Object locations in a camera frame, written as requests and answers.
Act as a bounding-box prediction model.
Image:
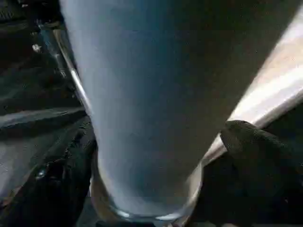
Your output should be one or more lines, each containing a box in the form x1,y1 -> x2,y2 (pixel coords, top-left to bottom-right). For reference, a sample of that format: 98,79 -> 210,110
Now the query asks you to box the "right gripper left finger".
0,121 -> 98,227

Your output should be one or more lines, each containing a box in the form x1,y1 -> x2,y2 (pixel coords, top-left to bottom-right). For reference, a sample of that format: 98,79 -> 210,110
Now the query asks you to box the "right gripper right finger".
188,120 -> 303,227

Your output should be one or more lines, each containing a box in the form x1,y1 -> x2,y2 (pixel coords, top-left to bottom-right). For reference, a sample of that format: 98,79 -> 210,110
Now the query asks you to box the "white plastic table top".
52,9 -> 303,171

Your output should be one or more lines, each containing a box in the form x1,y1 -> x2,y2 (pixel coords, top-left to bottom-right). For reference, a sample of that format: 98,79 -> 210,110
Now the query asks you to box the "white plastic table leg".
59,0 -> 303,223

